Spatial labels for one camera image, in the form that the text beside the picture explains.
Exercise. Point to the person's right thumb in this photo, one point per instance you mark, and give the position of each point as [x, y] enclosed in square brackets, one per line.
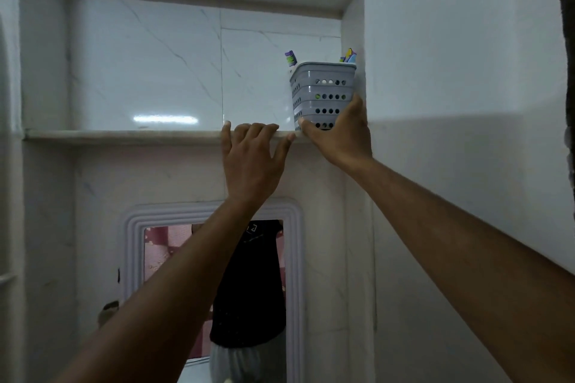
[311, 130]

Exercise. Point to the white framed mirror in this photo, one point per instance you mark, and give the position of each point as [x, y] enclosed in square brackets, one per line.
[296, 270]

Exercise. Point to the person's left forearm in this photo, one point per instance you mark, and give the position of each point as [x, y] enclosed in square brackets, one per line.
[179, 288]

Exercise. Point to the person's left hand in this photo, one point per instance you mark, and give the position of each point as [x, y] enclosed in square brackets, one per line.
[249, 171]

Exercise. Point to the dark hanging object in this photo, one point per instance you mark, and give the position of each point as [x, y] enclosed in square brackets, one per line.
[568, 82]

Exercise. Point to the person's right forearm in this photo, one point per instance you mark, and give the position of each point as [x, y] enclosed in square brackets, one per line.
[471, 270]

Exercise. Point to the person's right hand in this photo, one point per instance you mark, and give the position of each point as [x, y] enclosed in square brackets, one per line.
[343, 145]

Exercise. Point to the colourful packet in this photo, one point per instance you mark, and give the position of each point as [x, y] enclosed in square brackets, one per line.
[349, 56]

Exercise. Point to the person's left middle finger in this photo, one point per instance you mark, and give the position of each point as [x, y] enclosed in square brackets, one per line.
[256, 133]

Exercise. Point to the grey perforated plastic basket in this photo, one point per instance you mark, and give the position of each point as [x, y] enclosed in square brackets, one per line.
[321, 91]

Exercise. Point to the person's left little finger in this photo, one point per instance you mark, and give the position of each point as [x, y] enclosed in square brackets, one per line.
[226, 138]

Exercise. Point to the purple tube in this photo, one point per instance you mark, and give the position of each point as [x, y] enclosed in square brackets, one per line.
[291, 57]

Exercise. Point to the person's left thumb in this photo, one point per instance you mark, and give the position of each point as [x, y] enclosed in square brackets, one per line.
[285, 145]

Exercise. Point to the white marble shelf ledge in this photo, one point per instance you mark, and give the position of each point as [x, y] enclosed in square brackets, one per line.
[134, 136]

